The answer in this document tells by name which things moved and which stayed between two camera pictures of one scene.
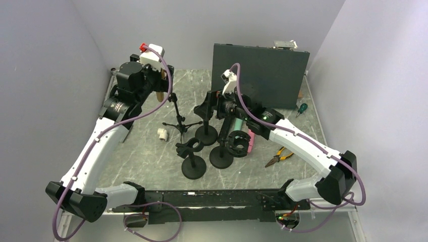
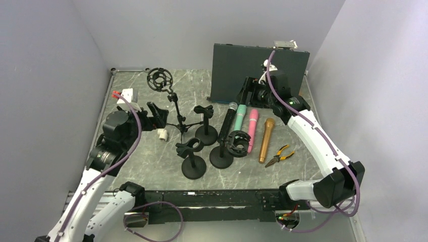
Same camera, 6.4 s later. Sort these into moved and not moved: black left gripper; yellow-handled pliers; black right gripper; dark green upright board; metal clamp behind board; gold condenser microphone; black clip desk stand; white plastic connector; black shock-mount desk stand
Moved: gold condenser microphone; black right gripper; black left gripper
Not moved: black shock-mount desk stand; metal clamp behind board; white plastic connector; dark green upright board; yellow-handled pliers; black clip desk stand
